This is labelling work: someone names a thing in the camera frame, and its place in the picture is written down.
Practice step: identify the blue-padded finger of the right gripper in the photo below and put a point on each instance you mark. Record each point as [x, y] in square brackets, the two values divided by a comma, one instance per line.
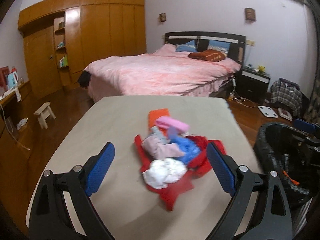
[304, 126]

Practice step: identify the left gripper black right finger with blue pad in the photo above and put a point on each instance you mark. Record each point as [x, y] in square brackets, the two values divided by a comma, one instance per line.
[258, 208]

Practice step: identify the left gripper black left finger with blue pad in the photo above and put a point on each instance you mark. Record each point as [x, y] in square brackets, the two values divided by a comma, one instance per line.
[49, 216]

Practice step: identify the red plastic bag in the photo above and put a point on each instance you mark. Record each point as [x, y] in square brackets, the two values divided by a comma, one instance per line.
[197, 168]

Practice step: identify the blue plastic bag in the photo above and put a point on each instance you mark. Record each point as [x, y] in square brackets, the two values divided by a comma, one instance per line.
[189, 148]

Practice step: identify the grey cloth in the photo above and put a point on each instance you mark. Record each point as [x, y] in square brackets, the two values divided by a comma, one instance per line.
[159, 146]

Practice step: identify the orange foam net sheet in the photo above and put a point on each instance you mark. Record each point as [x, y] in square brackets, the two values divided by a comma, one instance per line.
[153, 115]

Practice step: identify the pink foam net sleeve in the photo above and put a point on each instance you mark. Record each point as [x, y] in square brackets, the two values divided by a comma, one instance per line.
[166, 122]

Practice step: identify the black-lined trash bin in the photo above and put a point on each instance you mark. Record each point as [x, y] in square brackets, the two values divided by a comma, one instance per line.
[302, 195]

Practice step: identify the book on floor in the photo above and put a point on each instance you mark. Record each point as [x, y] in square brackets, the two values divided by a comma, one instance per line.
[284, 114]

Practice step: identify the white bathroom scale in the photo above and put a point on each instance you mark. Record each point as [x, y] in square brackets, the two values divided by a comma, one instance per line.
[267, 112]

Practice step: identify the plaid cloth on chair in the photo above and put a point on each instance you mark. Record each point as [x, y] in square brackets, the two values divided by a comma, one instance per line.
[288, 95]

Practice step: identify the black white nightstand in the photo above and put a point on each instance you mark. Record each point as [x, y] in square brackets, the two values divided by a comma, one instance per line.
[252, 85]

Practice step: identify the yellow plush toy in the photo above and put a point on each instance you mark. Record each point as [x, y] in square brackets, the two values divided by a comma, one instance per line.
[261, 69]

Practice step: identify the white crumpled paper on desk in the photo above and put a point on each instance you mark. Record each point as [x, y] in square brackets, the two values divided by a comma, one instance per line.
[22, 123]

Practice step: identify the small white wooden stool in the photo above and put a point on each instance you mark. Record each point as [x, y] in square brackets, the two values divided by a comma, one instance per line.
[42, 113]

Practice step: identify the white crumpled tissue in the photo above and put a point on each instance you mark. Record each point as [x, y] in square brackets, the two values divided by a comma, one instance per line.
[163, 172]

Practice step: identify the right blue patterned pillow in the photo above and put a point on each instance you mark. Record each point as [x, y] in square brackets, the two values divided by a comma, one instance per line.
[219, 46]

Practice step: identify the brown dotted cushion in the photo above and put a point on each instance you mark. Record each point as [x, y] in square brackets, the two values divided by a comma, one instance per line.
[208, 55]

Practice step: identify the wooden side desk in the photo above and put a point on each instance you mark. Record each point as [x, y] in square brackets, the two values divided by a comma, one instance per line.
[16, 145]

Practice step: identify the left blue pillow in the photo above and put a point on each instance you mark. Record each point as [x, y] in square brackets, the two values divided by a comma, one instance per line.
[187, 47]

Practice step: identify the black cloth at bed corner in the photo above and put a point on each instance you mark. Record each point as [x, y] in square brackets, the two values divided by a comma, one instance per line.
[84, 79]

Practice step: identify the bed with pink cover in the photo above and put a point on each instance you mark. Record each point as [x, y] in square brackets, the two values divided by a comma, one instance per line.
[164, 72]

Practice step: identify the blue electric kettle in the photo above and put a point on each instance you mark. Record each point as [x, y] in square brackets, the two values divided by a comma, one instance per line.
[12, 80]

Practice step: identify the wooden wardrobe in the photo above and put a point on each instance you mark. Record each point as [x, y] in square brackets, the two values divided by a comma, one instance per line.
[62, 37]

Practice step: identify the right wall lamp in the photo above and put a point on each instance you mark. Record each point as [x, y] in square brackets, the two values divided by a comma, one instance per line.
[250, 15]

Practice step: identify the wall lamp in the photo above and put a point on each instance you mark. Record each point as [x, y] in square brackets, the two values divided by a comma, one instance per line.
[250, 15]
[162, 17]

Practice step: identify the left wall lamp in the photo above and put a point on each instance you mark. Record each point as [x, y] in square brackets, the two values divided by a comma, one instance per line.
[162, 17]

